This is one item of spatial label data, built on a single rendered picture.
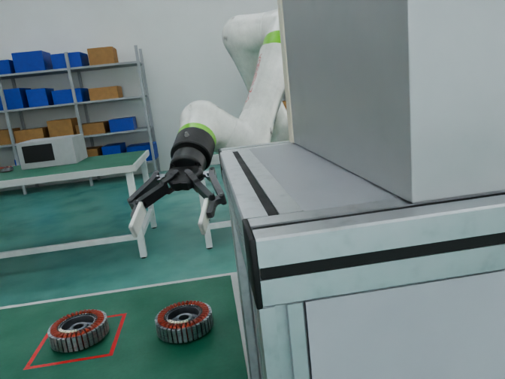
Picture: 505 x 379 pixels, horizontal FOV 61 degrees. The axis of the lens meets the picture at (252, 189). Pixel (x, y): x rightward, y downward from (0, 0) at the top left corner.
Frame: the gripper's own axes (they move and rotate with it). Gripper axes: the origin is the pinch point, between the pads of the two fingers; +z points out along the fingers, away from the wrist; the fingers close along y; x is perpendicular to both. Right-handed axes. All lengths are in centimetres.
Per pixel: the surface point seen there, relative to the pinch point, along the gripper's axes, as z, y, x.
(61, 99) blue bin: -477, 361, -218
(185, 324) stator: 11.9, -2.2, -14.2
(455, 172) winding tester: 30, -39, 35
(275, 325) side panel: 39, -27, 31
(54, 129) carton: -453, 379, -254
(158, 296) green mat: -2.2, 11.3, -26.0
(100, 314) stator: 8.8, 17.4, -15.8
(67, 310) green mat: 3.0, 31.3, -23.3
